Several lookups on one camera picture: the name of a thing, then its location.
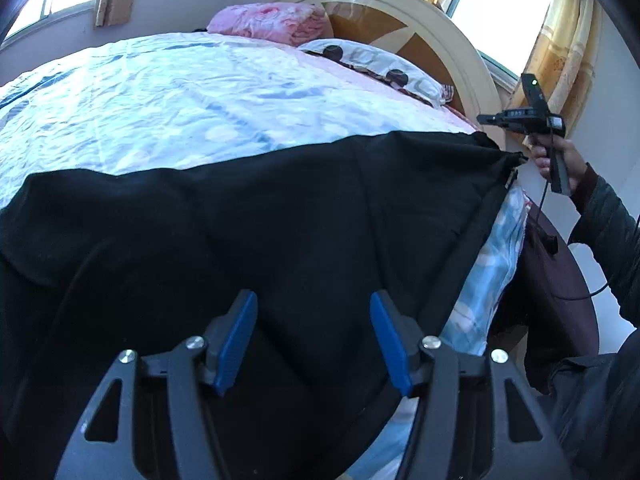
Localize pink floral pillow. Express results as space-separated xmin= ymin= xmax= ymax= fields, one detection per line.
xmin=206 ymin=2 xmax=333 ymax=48

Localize dark maroon furniture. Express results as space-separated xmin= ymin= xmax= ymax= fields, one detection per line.
xmin=492 ymin=187 xmax=601 ymax=396

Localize person's right forearm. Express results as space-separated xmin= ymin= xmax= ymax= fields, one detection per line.
xmin=567 ymin=162 xmax=640 ymax=321

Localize blue and pink bed sheet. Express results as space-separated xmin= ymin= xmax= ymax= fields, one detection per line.
xmin=0 ymin=31 xmax=528 ymax=480

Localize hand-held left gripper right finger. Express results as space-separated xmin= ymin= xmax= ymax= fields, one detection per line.
xmin=369 ymin=290 xmax=576 ymax=480

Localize cream and brown headboard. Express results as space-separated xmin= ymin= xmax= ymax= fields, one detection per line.
xmin=272 ymin=0 xmax=501 ymax=133

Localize window beside headboard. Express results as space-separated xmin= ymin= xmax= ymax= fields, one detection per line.
xmin=445 ymin=0 xmax=566 ymax=86

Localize white pillow with black dots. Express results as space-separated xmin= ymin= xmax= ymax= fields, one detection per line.
xmin=297 ymin=38 xmax=446 ymax=108

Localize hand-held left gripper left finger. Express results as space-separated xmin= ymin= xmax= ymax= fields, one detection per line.
xmin=52 ymin=289 xmax=259 ymax=480

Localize person's right hand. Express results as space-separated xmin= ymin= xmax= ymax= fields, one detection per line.
xmin=530 ymin=137 xmax=588 ymax=196

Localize black pants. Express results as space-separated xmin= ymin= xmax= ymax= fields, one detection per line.
xmin=0 ymin=130 xmax=528 ymax=480

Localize black cable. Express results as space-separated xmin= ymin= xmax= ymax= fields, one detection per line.
xmin=525 ymin=125 xmax=640 ymax=303

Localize person's dark jacket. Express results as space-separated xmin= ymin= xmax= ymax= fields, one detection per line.
xmin=537 ymin=325 xmax=640 ymax=480

